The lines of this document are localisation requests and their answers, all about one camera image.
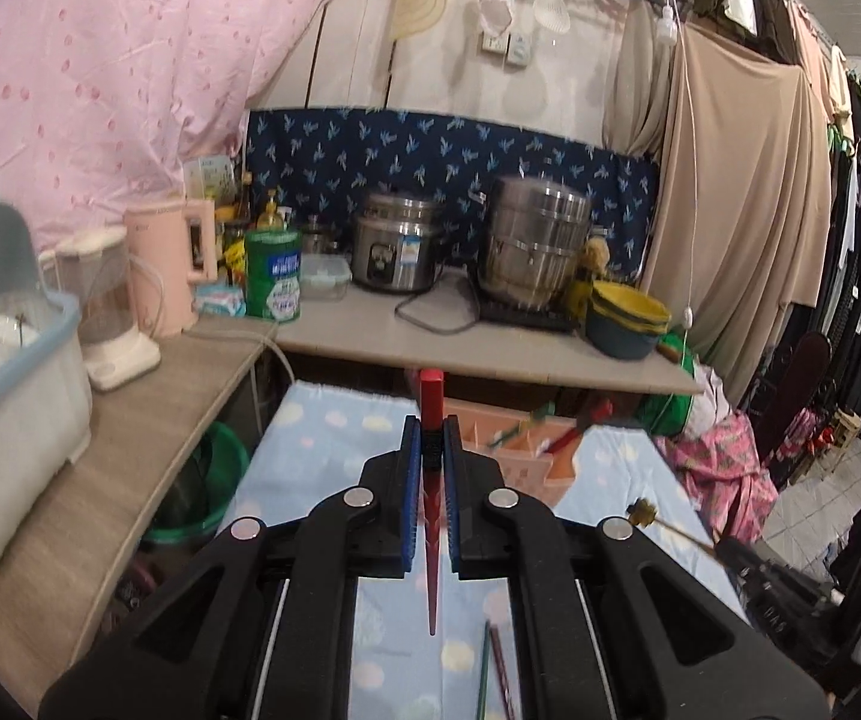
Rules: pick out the steel steamer pot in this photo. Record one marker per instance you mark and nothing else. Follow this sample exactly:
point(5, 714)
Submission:
point(535, 240)

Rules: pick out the wooden side shelf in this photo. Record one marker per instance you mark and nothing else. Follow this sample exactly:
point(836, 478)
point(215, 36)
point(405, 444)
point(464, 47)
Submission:
point(123, 480)

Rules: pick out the green plastic basin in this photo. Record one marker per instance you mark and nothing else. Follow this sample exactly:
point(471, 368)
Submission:
point(205, 487)

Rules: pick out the green tin can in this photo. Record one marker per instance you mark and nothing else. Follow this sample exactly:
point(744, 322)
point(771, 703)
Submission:
point(274, 277)

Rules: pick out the pink plastic utensil basket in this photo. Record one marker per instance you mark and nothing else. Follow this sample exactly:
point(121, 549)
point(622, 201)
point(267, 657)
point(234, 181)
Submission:
point(528, 476)

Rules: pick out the red chopstick black pattern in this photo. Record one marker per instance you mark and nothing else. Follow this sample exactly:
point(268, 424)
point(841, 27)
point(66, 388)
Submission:
point(569, 435)

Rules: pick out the steel rice cooker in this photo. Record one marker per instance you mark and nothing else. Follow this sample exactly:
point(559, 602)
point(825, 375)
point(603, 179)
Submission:
point(396, 247)

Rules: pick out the blue dotted tablecloth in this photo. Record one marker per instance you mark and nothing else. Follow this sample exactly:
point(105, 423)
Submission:
point(310, 427)

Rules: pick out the pink floral curtain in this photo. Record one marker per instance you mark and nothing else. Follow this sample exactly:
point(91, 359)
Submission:
point(100, 75)

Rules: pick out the black chair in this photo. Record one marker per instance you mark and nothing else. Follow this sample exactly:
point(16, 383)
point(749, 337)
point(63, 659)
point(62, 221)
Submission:
point(794, 390)

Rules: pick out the stack of yellow-blue bowls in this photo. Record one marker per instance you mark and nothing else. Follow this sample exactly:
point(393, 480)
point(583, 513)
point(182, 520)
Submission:
point(625, 322)

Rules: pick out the tissue packet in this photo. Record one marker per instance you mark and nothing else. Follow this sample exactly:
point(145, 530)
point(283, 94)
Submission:
point(219, 301)

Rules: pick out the wall socket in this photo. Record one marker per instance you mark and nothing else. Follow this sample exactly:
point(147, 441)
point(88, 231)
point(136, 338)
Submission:
point(507, 47)

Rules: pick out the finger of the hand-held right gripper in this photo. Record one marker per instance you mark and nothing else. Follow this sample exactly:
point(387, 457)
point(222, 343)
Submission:
point(738, 556)

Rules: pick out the glass food container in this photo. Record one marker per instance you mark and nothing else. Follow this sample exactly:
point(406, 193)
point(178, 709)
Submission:
point(324, 279)

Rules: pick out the green chopstick gold band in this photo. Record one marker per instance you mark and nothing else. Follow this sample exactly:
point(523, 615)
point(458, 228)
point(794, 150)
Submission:
point(484, 667)
point(509, 434)

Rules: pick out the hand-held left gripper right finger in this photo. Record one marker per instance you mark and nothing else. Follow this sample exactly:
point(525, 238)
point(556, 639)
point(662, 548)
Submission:
point(454, 495)

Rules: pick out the green white basin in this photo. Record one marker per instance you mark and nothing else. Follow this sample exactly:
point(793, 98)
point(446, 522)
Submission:
point(670, 397)

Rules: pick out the white glass blender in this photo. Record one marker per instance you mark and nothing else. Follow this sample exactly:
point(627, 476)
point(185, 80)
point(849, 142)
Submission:
point(111, 315)

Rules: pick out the bright red chopstick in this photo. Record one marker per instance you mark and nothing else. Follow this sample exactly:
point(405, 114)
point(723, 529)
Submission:
point(432, 397)

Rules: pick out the thin maroon chopstick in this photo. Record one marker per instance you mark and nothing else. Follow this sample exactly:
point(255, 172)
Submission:
point(500, 667)

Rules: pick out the pink electric kettle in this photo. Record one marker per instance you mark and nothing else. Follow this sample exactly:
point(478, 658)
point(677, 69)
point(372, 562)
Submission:
point(168, 270)

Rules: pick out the grey back counter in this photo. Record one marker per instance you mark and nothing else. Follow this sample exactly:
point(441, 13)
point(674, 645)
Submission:
point(400, 345)

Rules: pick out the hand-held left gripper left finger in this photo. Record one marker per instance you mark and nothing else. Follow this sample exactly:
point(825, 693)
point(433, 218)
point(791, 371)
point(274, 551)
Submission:
point(412, 495)

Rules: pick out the white dish drainer box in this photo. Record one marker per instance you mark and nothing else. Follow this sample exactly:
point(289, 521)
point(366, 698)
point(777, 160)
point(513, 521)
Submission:
point(18, 450)

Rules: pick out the pink floral cloth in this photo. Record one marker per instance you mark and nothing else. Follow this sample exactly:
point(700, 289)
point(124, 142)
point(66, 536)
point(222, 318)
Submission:
point(723, 472)

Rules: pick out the brown ginger root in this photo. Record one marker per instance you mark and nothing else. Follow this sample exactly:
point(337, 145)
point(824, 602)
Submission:
point(594, 259)

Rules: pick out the beige curtain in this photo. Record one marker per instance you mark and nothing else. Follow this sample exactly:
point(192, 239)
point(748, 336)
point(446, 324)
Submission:
point(738, 202)

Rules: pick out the gold flower spoon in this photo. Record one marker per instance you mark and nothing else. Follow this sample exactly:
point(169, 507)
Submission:
point(642, 514)

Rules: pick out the yellow soap bottle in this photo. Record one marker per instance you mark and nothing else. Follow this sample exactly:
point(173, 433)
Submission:
point(271, 214)

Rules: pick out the blue leaf-print cloth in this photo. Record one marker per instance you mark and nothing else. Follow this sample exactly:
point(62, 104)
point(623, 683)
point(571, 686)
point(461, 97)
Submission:
point(438, 150)

